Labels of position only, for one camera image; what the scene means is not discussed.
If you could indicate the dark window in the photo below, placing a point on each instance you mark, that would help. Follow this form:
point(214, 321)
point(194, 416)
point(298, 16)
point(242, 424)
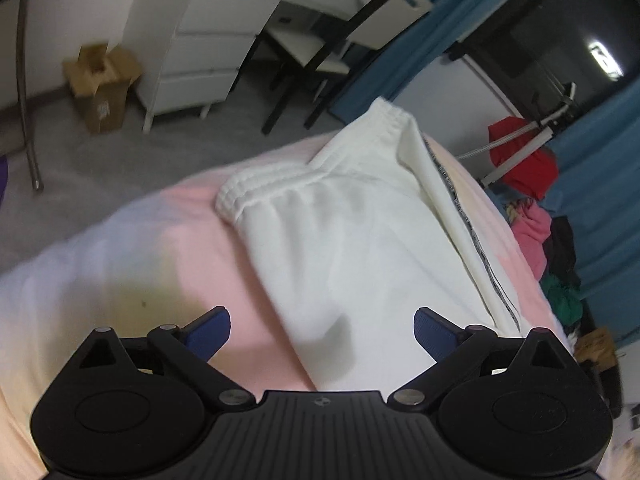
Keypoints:
point(555, 45)

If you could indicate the white drawer cabinet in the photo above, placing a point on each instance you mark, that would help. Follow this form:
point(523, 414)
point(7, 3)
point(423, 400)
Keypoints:
point(200, 45)

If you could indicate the curved metal pole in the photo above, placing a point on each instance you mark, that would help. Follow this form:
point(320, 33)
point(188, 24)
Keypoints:
point(24, 80)

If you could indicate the black and white chair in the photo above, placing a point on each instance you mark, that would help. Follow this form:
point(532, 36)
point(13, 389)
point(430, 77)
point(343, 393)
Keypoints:
point(330, 45)

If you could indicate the cardboard box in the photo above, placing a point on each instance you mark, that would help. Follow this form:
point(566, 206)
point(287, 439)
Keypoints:
point(101, 89)

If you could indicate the white pants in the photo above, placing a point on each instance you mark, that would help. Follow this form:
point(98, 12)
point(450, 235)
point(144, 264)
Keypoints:
point(370, 240)

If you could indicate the pink garment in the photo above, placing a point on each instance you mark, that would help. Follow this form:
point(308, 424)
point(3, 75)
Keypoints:
point(532, 237)

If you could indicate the blue curtain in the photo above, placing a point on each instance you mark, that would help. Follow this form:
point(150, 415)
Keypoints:
point(595, 180)

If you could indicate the pink bed sheet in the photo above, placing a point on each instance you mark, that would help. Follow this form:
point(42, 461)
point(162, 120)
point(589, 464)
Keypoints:
point(165, 260)

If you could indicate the black garment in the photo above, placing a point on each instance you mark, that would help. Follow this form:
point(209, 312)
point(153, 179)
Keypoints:
point(562, 247)

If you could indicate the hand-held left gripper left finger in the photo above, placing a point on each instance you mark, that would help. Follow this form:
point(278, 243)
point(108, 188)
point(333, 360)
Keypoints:
point(210, 331)

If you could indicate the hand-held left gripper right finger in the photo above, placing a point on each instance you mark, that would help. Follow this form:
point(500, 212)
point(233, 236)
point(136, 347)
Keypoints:
point(434, 331)

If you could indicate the red garment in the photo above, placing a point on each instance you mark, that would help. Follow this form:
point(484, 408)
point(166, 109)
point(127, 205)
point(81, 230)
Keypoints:
point(527, 160)

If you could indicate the green garment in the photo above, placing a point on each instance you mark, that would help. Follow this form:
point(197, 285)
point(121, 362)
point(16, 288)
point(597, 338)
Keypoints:
point(562, 300)

